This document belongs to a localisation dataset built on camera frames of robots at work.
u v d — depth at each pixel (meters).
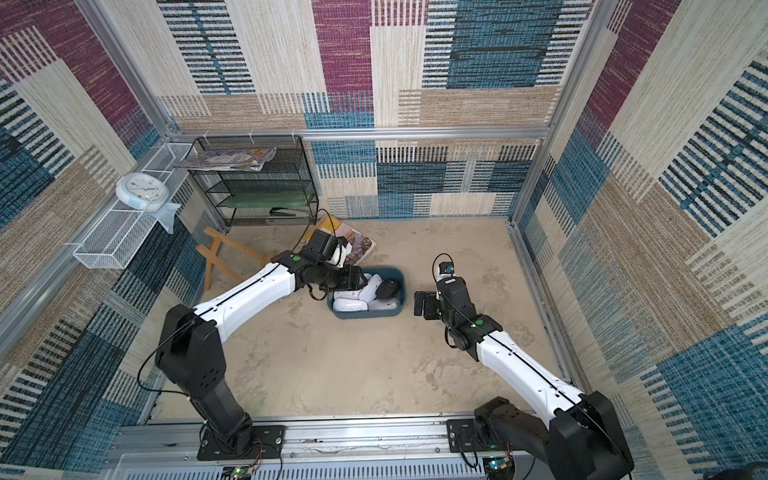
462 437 0.73
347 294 0.96
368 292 0.96
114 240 0.71
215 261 0.85
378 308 0.96
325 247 0.69
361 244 1.12
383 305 0.96
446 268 0.74
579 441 0.40
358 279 0.80
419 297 0.75
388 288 0.98
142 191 0.76
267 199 1.12
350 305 0.95
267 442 0.73
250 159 0.88
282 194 1.14
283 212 1.09
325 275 0.72
